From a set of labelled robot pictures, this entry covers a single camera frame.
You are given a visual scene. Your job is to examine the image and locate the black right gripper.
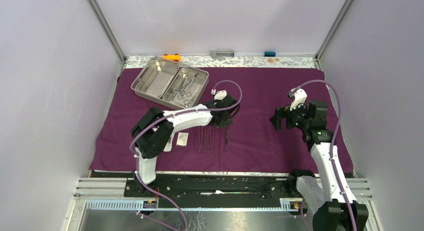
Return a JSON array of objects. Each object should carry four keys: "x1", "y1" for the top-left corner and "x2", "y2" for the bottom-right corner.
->
[{"x1": 269, "y1": 100, "x2": 311, "y2": 131}]

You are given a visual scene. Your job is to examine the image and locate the steel scalpel handle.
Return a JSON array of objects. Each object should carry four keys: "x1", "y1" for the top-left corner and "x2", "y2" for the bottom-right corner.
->
[{"x1": 204, "y1": 127, "x2": 210, "y2": 153}]

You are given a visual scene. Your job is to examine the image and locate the steel tweezers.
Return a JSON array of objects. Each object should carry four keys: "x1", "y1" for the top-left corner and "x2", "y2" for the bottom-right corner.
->
[
  {"x1": 210, "y1": 126, "x2": 215, "y2": 153},
  {"x1": 198, "y1": 126, "x2": 203, "y2": 153}
]

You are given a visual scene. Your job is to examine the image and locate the purple cloth wrap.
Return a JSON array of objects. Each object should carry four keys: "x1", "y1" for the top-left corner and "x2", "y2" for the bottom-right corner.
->
[{"x1": 88, "y1": 66, "x2": 355, "y2": 175}]

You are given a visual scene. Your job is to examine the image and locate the small white sterile packet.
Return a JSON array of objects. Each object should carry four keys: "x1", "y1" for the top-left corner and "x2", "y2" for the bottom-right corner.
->
[{"x1": 176, "y1": 132, "x2": 189, "y2": 147}]

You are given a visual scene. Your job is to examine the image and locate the perforated steel instrument tray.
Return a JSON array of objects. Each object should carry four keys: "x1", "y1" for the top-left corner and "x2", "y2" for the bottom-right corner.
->
[{"x1": 131, "y1": 56, "x2": 209, "y2": 110}]

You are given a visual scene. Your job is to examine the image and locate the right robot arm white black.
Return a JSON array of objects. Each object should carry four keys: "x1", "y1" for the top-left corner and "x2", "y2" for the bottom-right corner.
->
[{"x1": 269, "y1": 100, "x2": 369, "y2": 231}]

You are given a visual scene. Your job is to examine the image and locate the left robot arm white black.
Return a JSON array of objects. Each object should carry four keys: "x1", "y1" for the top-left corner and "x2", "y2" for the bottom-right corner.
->
[{"x1": 129, "y1": 95, "x2": 240, "y2": 197}]

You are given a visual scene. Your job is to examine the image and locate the steel surgical forceps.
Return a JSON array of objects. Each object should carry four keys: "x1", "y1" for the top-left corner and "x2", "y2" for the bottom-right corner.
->
[{"x1": 171, "y1": 74, "x2": 197, "y2": 100}]

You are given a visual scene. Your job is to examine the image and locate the blue plastic block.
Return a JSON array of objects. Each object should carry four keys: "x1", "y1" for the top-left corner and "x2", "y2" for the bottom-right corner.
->
[{"x1": 263, "y1": 51, "x2": 276, "y2": 57}]

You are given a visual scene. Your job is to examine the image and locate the orange toy car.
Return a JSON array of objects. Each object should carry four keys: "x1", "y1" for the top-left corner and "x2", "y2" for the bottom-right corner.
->
[{"x1": 162, "y1": 53, "x2": 182, "y2": 62}]

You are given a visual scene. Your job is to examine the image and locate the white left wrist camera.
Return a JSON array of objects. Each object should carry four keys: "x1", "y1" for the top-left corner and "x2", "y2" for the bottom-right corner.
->
[{"x1": 211, "y1": 89, "x2": 227, "y2": 100}]

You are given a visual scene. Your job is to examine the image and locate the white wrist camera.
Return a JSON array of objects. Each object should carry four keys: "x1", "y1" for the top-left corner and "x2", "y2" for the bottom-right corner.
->
[
  {"x1": 287, "y1": 86, "x2": 308, "y2": 111},
  {"x1": 211, "y1": 89, "x2": 227, "y2": 100}
]

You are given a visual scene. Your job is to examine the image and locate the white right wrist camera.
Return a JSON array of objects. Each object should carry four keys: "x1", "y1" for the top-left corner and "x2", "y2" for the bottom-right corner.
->
[{"x1": 287, "y1": 86, "x2": 308, "y2": 111}]

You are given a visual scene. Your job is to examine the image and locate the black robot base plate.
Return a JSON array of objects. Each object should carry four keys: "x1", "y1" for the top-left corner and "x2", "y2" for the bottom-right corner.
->
[{"x1": 124, "y1": 169, "x2": 315, "y2": 205}]

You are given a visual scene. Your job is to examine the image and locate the slotted grey cable duct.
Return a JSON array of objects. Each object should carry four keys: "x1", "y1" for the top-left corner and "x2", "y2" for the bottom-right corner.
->
[{"x1": 86, "y1": 197, "x2": 298, "y2": 212}]

